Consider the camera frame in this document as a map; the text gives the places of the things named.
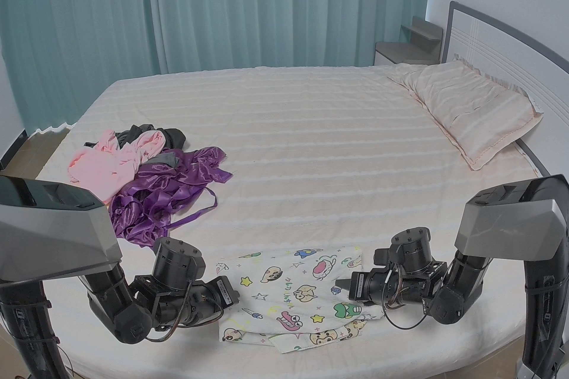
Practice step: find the purple satin garment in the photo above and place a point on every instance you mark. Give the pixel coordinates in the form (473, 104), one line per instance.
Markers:
(160, 190)

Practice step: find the grey bedside table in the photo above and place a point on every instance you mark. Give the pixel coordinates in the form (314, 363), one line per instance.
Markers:
(406, 48)

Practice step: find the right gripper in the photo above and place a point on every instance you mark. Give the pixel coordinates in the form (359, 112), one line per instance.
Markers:
(366, 287)

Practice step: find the pink garment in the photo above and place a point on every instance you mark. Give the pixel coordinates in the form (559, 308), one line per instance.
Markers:
(106, 168)

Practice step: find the white printed pyjama top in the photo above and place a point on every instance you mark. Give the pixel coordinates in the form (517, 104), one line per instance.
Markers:
(289, 297)

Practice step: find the dark grey garment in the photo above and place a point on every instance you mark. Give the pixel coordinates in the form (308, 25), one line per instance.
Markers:
(175, 137)

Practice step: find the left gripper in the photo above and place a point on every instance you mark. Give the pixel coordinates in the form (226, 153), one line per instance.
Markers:
(220, 295)

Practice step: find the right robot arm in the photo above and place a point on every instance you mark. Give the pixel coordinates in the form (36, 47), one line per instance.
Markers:
(511, 230)

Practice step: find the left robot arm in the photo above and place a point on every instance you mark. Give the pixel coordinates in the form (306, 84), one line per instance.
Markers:
(53, 235)

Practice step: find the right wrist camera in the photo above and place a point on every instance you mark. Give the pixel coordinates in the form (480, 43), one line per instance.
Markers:
(382, 257)

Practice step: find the bed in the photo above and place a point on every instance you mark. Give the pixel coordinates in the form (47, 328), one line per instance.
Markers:
(311, 137)

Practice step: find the pink striped pillow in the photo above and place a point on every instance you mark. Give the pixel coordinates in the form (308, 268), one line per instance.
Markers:
(475, 110)

